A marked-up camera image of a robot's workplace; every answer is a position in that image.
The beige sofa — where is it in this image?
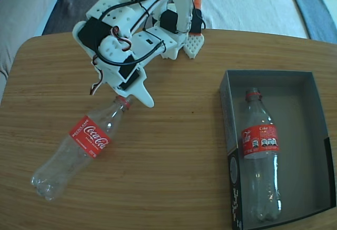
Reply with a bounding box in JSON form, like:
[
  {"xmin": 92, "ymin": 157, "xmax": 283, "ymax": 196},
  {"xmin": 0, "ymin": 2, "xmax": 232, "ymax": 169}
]
[{"xmin": 0, "ymin": 0, "xmax": 68, "ymax": 94}]

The grey cardboard box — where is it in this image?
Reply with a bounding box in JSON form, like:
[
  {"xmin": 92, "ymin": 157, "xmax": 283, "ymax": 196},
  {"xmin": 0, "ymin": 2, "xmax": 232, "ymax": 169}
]
[{"xmin": 220, "ymin": 69, "xmax": 337, "ymax": 230}]

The orange black clamp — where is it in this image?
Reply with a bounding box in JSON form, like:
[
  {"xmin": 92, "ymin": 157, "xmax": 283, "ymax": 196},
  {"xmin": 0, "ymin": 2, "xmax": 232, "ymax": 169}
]
[{"xmin": 190, "ymin": 0, "xmax": 204, "ymax": 36}]

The blue grey blanket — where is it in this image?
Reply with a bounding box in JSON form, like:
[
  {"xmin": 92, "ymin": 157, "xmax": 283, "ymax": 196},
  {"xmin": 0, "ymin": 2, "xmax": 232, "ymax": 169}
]
[{"xmin": 285, "ymin": 0, "xmax": 337, "ymax": 44}]

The black cable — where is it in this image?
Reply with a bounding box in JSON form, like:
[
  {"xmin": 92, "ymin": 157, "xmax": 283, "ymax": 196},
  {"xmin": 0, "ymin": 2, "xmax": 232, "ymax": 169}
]
[{"xmin": 92, "ymin": 0, "xmax": 194, "ymax": 66}]

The white cloth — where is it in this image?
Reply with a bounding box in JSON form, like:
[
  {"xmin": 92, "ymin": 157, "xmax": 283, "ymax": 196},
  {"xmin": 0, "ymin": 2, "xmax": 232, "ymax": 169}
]
[{"xmin": 201, "ymin": 0, "xmax": 309, "ymax": 40}]

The clear bottle red label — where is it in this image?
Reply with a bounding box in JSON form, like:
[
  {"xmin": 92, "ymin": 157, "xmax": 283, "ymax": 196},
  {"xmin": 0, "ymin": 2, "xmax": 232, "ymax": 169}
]
[
  {"xmin": 241, "ymin": 87, "xmax": 284, "ymax": 222},
  {"xmin": 30, "ymin": 95, "xmax": 132, "ymax": 202}
]

